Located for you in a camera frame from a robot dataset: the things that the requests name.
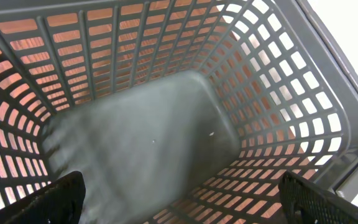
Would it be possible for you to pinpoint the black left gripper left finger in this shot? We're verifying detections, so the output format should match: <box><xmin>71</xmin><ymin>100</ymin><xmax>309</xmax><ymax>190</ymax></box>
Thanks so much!
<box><xmin>0</xmin><ymin>171</ymin><xmax>86</xmax><ymax>224</ymax></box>

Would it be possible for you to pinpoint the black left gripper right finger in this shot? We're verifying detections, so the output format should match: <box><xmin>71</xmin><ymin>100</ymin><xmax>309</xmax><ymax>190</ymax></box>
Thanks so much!
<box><xmin>278</xmin><ymin>171</ymin><xmax>358</xmax><ymax>224</ymax></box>

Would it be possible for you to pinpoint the dark grey plastic basket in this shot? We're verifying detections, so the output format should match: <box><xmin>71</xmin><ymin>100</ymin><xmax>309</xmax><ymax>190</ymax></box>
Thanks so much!
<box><xmin>0</xmin><ymin>0</ymin><xmax>358</xmax><ymax>223</ymax></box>

